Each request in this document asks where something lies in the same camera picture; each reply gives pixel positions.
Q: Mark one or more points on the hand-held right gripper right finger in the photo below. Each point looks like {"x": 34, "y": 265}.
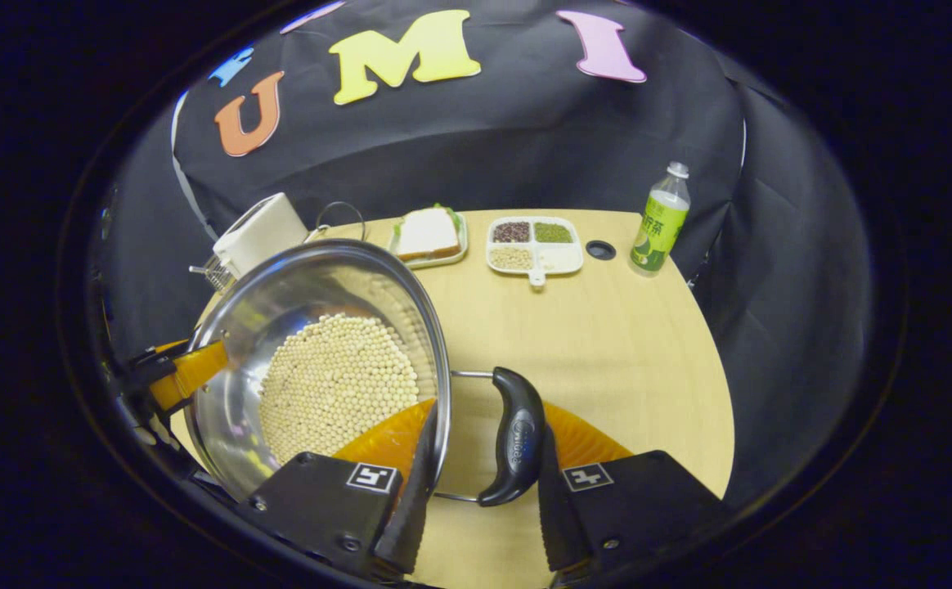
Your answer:
{"x": 562, "y": 515}

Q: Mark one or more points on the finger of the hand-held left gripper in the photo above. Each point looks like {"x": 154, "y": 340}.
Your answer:
{"x": 194, "y": 372}

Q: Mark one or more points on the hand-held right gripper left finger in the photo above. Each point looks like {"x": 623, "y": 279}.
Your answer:
{"x": 415, "y": 507}

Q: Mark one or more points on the steel pot with beans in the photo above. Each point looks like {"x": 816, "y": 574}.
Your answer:
{"x": 280, "y": 303}

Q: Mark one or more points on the white box appliance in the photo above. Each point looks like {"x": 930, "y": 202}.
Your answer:
{"x": 259, "y": 233}

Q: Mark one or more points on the pale green small plate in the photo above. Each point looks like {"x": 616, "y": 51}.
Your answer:
{"x": 443, "y": 262}

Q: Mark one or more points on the white divided grain tray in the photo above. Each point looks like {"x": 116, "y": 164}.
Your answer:
{"x": 558, "y": 258}

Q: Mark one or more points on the white bread sandwich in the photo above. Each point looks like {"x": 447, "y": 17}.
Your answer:
{"x": 427, "y": 233}

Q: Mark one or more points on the green drink bottle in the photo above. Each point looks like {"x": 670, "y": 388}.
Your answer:
{"x": 660, "y": 229}

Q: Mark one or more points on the black backdrop cloth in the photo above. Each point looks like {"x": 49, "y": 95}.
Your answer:
{"x": 484, "y": 147}

